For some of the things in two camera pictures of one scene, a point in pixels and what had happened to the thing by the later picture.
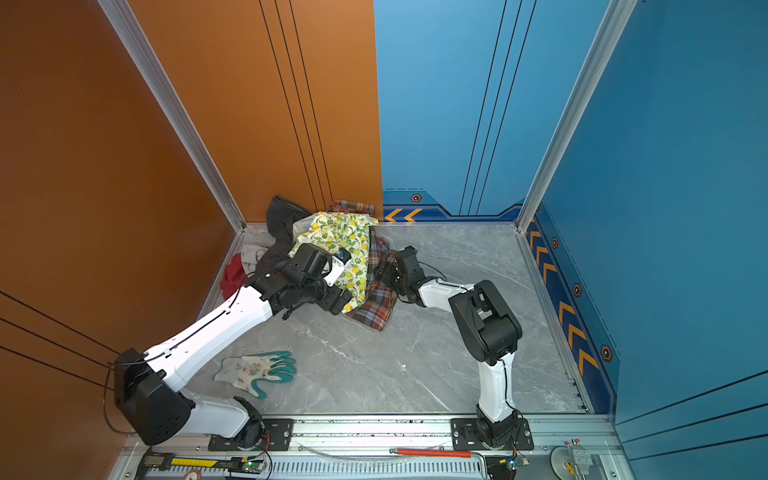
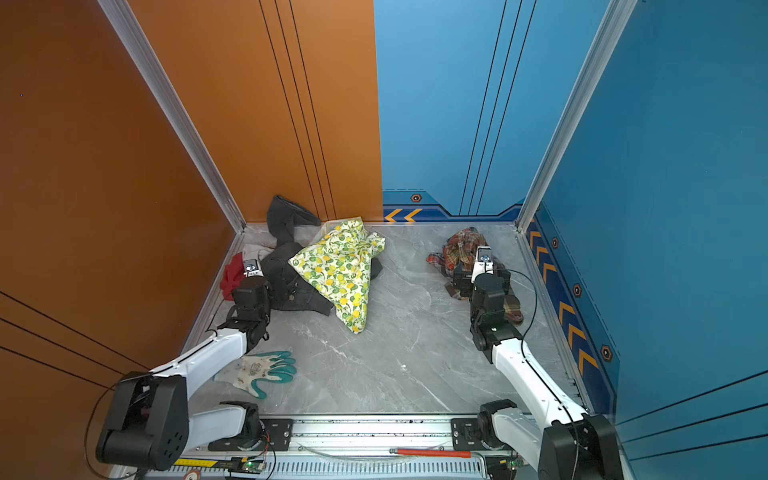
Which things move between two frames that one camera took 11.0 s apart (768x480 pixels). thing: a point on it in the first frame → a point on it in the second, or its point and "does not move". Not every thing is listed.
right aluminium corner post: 614,22 does not move
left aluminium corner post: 145,57 does not move
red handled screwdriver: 431,453 does not move
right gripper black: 385,273 → 463,282
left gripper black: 331,302 → 276,296
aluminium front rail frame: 570,447 does not move
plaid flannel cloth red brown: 379,301 → 462,249
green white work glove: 245,371 does not move
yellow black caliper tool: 154,461 does not move
